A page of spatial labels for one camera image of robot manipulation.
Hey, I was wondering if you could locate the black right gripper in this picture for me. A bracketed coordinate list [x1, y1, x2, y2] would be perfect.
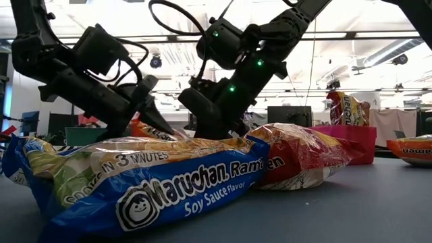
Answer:
[192, 53, 288, 140]

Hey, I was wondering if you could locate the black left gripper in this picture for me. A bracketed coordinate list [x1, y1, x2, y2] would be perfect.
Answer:
[37, 69, 176, 138]

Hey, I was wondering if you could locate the orange chicken noodle pack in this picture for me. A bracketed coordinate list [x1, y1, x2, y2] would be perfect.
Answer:
[129, 117, 190, 142]
[386, 134, 432, 167]

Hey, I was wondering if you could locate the blue soy sauce noodle pack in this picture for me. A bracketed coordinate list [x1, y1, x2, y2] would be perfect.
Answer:
[1, 134, 271, 243]

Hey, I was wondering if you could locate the red beef noodle pack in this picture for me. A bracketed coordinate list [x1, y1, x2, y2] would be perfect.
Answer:
[325, 90, 371, 128]
[246, 122, 367, 192]

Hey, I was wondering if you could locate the red cloth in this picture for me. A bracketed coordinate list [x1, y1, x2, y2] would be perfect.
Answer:
[78, 113, 99, 126]

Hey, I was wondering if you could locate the black monitor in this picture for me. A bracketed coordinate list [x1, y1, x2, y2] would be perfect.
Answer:
[267, 105, 313, 128]
[418, 110, 432, 136]
[48, 113, 79, 136]

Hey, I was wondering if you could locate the green plastic bin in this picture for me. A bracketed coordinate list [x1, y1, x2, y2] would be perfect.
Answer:
[64, 126, 109, 146]

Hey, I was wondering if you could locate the blue-lit monitor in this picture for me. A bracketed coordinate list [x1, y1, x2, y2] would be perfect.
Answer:
[20, 110, 40, 134]

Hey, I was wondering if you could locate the long ceiling light strip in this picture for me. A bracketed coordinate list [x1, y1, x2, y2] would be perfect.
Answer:
[354, 30, 421, 38]
[302, 32, 348, 39]

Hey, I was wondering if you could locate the pink plastic bin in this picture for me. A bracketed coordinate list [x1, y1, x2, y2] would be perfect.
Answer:
[308, 125, 378, 166]

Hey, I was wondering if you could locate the white column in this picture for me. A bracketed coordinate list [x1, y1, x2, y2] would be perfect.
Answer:
[369, 91, 381, 111]

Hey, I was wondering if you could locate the beige cloth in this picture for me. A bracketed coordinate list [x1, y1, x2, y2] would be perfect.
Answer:
[369, 108, 418, 148]

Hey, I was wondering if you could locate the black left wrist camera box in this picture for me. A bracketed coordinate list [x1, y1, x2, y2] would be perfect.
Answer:
[132, 74, 160, 102]

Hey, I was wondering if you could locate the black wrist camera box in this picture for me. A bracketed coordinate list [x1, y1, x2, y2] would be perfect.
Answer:
[178, 86, 222, 119]
[132, 74, 160, 102]

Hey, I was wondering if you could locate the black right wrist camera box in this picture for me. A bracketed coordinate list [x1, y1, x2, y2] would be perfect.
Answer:
[178, 86, 222, 119]

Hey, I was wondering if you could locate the black ceiling-mounted camera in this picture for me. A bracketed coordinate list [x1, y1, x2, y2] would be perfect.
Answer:
[391, 53, 409, 66]
[149, 53, 163, 70]
[325, 78, 342, 91]

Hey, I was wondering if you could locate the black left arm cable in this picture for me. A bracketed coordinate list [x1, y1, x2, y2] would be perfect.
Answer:
[84, 36, 150, 88]

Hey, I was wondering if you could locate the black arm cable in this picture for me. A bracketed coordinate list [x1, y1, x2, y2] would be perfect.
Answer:
[84, 36, 150, 88]
[148, 0, 237, 80]

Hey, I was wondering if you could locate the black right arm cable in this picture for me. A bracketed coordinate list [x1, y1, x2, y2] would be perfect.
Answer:
[148, 0, 237, 80]

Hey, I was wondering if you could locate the long grey horizontal rail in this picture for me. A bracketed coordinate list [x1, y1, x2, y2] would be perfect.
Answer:
[256, 88, 432, 94]

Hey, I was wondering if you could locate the silver ventilation duct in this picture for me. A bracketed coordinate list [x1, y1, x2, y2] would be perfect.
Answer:
[362, 36, 426, 68]

